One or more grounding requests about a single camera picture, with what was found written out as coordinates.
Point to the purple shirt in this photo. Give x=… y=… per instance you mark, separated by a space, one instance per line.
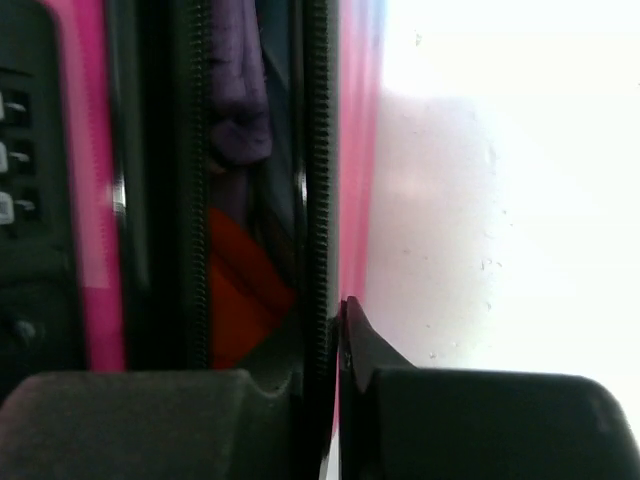
x=240 y=133

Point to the orange polo shirt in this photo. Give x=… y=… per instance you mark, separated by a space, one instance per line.
x=249 y=299

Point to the pink suitcase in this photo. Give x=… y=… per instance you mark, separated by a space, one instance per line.
x=106 y=187

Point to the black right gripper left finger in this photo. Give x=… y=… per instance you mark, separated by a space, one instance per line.
x=146 y=425

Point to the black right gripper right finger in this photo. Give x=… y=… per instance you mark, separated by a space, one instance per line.
x=399 y=421

